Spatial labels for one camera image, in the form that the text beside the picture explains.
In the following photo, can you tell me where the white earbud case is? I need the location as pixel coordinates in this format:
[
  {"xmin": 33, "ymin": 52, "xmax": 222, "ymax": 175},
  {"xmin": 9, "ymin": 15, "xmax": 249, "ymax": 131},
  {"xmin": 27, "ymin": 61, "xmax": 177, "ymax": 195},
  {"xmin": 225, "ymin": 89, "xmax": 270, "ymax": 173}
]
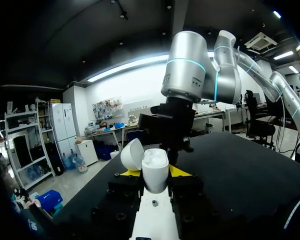
[{"xmin": 119, "ymin": 138, "xmax": 170, "ymax": 195}]

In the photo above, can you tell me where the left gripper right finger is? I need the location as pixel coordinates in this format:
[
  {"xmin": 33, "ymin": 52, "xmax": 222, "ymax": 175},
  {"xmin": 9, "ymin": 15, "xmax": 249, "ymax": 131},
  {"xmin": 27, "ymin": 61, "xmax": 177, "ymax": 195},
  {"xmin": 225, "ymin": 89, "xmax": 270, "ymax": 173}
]
[{"xmin": 166, "ymin": 165, "xmax": 222, "ymax": 240}]

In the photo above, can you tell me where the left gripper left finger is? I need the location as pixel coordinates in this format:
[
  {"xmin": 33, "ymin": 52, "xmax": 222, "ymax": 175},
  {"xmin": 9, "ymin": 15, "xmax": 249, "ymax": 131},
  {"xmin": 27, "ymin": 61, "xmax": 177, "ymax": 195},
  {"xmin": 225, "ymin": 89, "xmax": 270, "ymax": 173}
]
[{"xmin": 90, "ymin": 169, "xmax": 144, "ymax": 240}]

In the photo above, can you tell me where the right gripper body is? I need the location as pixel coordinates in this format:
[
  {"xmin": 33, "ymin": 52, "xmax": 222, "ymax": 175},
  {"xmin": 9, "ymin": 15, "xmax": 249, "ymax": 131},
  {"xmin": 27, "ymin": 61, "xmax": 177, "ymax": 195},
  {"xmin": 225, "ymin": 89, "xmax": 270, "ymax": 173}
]
[{"xmin": 138, "ymin": 95, "xmax": 197, "ymax": 154}]

